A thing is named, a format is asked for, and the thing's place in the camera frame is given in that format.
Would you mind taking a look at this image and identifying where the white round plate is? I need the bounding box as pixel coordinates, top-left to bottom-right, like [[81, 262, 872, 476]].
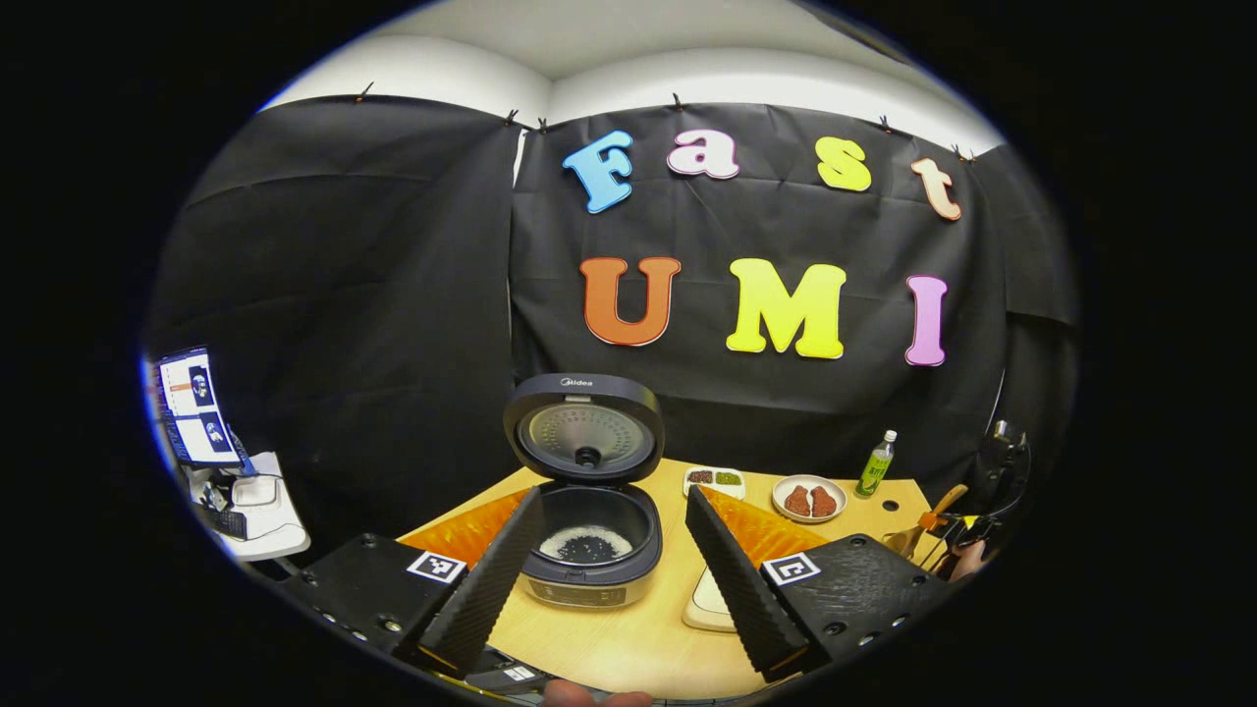
[[771, 475, 847, 523]]

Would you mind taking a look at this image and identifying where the wooden spoon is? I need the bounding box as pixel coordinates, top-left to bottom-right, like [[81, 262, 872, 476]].
[[918, 483, 970, 536]]

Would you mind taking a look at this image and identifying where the white side table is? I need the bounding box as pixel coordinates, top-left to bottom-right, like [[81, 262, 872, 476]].
[[185, 450, 312, 563]]

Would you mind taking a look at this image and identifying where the dark grey rice cooker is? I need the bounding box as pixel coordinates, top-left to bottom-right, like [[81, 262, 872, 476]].
[[503, 372, 666, 610]]

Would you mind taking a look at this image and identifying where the white divided bean dish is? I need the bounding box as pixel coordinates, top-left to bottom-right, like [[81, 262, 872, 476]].
[[683, 467, 746, 501]]

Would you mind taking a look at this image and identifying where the black backdrop cloth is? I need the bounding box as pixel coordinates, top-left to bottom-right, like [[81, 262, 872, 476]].
[[142, 93, 1081, 566]]

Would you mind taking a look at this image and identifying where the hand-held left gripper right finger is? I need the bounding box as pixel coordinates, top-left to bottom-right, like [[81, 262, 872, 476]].
[[684, 483, 958, 685]]

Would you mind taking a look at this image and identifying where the white rice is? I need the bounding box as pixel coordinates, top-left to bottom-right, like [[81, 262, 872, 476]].
[[540, 525, 635, 565]]

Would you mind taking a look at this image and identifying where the clear rice box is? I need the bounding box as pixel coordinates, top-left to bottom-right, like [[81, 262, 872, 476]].
[[683, 565, 738, 632]]

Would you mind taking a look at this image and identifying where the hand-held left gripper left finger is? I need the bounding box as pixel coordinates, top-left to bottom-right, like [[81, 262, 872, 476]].
[[278, 485, 547, 680]]

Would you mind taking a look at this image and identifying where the green drink bottle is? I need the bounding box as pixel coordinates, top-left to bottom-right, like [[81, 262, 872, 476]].
[[854, 429, 899, 500]]

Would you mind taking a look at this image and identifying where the computer monitor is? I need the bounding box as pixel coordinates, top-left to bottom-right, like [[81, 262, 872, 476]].
[[157, 347, 245, 468]]

